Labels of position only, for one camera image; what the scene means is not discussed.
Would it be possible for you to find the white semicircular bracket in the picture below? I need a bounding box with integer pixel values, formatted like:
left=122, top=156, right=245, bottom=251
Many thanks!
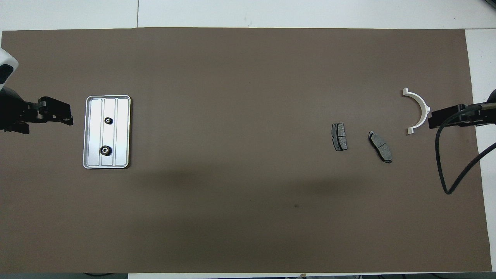
left=402, top=88, right=431, bottom=135

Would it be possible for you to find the brown table mat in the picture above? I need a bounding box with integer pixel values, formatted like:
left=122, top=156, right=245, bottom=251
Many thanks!
left=0, top=27, right=493, bottom=274

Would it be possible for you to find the silver metal tray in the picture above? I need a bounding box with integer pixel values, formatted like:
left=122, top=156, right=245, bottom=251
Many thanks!
left=83, top=95, right=131, bottom=169

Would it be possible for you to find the rectangular grey brake pad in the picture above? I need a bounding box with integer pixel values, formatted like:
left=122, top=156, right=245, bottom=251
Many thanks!
left=332, top=123, right=348, bottom=152

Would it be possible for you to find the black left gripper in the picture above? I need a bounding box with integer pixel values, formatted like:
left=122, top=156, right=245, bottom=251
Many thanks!
left=0, top=87, right=74, bottom=134

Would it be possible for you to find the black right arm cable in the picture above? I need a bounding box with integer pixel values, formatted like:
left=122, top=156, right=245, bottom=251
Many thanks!
left=435, top=103, right=496, bottom=195

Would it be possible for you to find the curved grey brake pad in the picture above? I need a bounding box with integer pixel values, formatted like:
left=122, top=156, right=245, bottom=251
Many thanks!
left=368, top=131, right=393, bottom=164

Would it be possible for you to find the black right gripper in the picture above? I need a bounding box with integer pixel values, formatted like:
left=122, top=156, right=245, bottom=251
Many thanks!
left=428, top=88, right=496, bottom=129

